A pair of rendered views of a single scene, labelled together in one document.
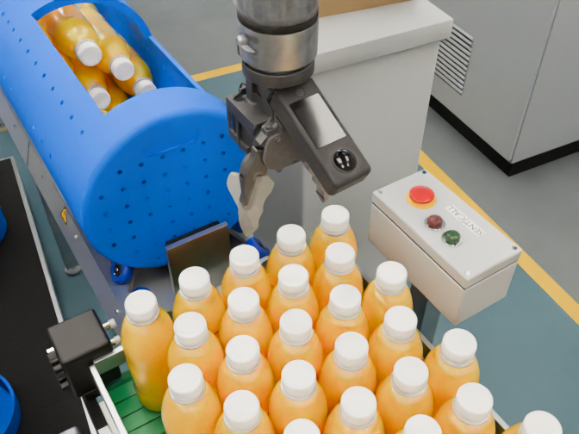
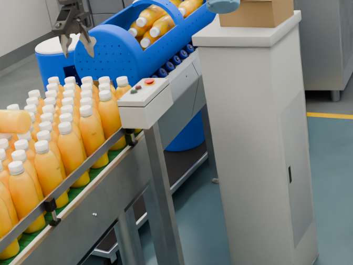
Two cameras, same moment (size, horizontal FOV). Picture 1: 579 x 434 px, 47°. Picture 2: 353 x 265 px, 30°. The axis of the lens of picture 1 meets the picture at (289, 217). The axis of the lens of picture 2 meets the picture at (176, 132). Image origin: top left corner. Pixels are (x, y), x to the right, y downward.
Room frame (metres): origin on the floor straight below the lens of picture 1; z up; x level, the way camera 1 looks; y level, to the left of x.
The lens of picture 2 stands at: (-0.31, -2.04, 1.85)
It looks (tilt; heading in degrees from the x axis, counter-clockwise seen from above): 24 degrees down; 60
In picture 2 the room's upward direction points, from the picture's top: 10 degrees counter-clockwise
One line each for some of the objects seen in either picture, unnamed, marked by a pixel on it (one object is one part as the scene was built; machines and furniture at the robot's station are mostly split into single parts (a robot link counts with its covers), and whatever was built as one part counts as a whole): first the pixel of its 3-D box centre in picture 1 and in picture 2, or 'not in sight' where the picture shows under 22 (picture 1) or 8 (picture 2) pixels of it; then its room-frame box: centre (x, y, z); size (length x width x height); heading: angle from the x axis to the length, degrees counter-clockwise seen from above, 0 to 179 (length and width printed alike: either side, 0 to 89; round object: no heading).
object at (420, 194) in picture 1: (421, 195); (149, 81); (0.70, -0.19, 1.11); 0.04 x 0.04 x 0.01
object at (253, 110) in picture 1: (275, 104); (73, 14); (0.57, 0.02, 1.35); 0.09 x 0.08 x 0.12; 32
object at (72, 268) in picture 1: (51, 204); (209, 132); (1.53, 0.76, 0.31); 0.06 x 0.06 x 0.63; 32
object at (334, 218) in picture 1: (334, 219); (122, 80); (0.66, -0.06, 1.09); 0.04 x 0.04 x 0.02
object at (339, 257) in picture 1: (339, 257); (104, 88); (0.59, -0.07, 1.09); 0.04 x 0.04 x 0.02
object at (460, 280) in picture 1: (438, 243); (145, 102); (0.66, -0.22, 1.05); 0.20 x 0.10 x 0.10; 32
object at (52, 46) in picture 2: not in sight; (63, 43); (0.85, 0.85, 1.03); 0.28 x 0.28 x 0.01
